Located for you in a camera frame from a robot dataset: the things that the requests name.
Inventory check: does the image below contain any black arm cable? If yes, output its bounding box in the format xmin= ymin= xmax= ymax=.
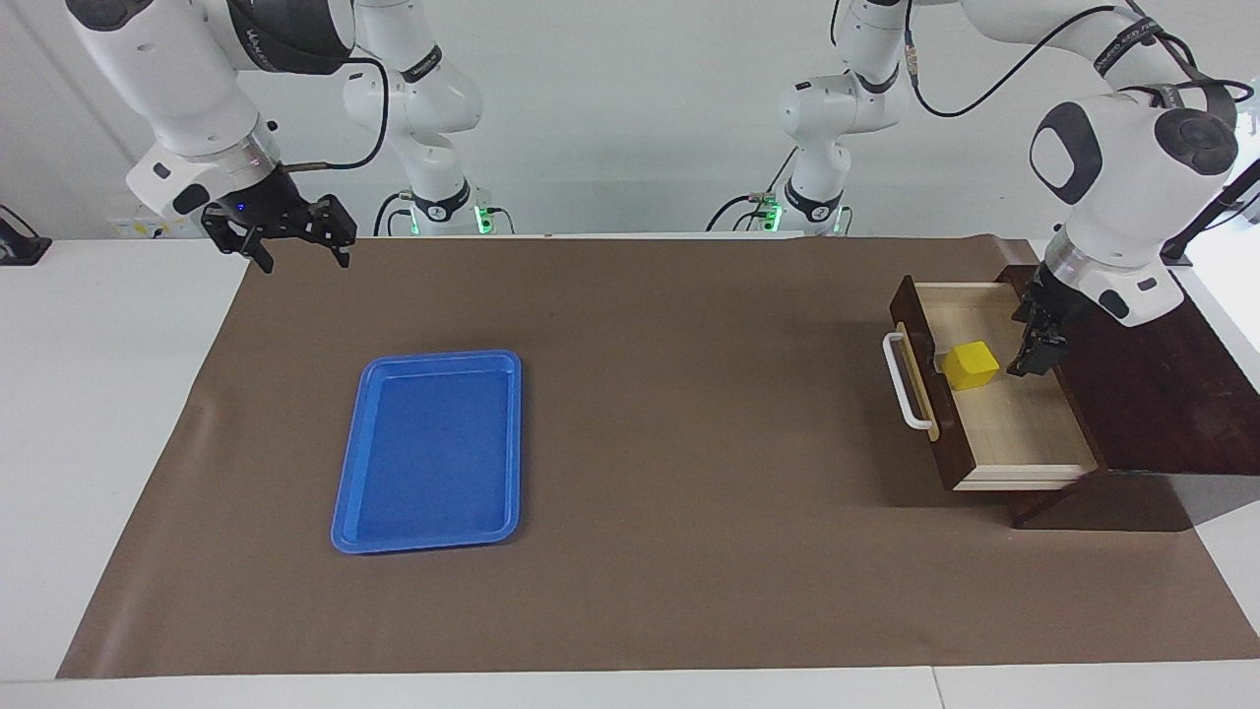
xmin=901 ymin=0 xmax=1256 ymax=119
xmin=279 ymin=56 xmax=387 ymax=173

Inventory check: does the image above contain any black table clamp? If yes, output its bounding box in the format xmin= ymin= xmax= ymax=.
xmin=0 ymin=204 xmax=52 ymax=267

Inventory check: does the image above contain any black left base cable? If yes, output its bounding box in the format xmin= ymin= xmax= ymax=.
xmin=704 ymin=148 xmax=798 ymax=233

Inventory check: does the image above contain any dark wooden drawer cabinet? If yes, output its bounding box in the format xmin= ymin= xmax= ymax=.
xmin=994 ymin=264 xmax=1260 ymax=533

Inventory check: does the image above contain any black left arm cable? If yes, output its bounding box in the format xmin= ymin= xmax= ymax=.
xmin=901 ymin=0 xmax=1256 ymax=119

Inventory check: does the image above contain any white power strip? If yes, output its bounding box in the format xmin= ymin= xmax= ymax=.
xmin=106 ymin=217 xmax=203 ymax=240

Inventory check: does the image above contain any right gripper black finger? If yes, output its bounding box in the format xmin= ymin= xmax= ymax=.
xmin=308 ymin=192 xmax=358 ymax=269
xmin=201 ymin=204 xmax=277 ymax=276

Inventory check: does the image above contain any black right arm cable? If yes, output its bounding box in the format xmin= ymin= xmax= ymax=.
xmin=279 ymin=56 xmax=387 ymax=173

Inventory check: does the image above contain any black camera stand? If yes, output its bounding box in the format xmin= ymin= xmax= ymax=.
xmin=1162 ymin=158 xmax=1260 ymax=269

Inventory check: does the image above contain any brown table mat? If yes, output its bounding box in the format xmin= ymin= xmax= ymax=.
xmin=56 ymin=234 xmax=1260 ymax=680

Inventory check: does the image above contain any yellow cube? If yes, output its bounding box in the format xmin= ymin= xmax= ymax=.
xmin=942 ymin=341 xmax=1001 ymax=391

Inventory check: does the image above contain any blue plastic tray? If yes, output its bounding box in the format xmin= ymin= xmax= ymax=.
xmin=330 ymin=350 xmax=523 ymax=555

